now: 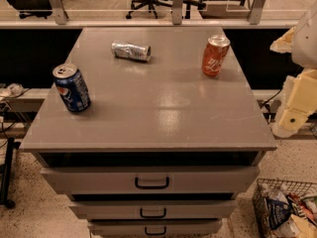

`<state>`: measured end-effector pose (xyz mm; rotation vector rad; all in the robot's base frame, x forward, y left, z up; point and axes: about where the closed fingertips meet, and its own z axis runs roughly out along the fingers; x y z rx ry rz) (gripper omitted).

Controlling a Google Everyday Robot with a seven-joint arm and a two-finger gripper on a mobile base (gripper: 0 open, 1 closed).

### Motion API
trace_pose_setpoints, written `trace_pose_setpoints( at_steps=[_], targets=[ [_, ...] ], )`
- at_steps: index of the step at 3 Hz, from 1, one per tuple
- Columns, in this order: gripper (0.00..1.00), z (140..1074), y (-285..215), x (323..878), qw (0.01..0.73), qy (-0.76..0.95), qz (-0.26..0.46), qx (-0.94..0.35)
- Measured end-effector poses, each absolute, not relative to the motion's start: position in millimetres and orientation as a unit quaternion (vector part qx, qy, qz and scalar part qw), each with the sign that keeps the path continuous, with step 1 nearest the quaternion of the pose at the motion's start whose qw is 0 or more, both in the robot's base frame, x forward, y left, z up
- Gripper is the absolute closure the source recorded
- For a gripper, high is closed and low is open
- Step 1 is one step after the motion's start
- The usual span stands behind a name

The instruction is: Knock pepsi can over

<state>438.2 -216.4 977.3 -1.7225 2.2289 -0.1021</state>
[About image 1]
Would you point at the grey drawer cabinet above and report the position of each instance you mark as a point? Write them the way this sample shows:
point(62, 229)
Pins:
point(159, 113)

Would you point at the blue snack bag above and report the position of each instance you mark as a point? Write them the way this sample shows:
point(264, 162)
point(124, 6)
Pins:
point(278, 212)

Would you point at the black stand with caster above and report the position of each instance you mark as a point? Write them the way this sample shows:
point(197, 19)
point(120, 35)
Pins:
point(5, 172)

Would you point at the yellow snack bag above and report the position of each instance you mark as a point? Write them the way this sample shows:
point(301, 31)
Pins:
point(305, 229)

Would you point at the crushed silver can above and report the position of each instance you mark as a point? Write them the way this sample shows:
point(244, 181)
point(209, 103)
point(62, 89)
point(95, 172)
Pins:
point(126, 50)

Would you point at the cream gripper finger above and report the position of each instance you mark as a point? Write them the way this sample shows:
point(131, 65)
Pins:
point(284, 43)
point(288, 121)

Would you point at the bottom grey drawer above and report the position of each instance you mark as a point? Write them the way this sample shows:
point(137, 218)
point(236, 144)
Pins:
point(154, 227)

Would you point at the red snack bag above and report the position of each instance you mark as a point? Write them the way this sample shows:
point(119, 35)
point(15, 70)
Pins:
point(299, 208)

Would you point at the top grey drawer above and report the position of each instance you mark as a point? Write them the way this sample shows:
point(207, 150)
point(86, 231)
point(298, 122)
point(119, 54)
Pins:
point(134, 180)

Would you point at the black office chair centre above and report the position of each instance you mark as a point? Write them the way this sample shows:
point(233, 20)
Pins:
point(150, 4)

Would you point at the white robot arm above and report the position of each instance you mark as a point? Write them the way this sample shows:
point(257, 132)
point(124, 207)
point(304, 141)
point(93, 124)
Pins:
point(304, 45)

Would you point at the middle grey drawer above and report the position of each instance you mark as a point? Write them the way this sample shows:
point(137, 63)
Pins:
point(153, 209)

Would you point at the grey drawer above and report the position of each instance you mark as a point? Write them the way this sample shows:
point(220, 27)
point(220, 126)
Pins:
point(153, 209)
point(134, 180)
point(154, 227)

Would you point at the blue pepsi can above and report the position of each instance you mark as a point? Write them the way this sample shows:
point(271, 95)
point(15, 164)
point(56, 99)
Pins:
point(71, 87)

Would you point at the orange soda can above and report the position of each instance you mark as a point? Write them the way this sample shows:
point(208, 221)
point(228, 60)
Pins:
point(214, 54)

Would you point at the wire basket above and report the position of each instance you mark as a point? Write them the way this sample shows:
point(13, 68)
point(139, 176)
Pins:
point(278, 189)

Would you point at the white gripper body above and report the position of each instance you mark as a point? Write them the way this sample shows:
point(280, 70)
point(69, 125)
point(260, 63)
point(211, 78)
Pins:
point(307, 42)

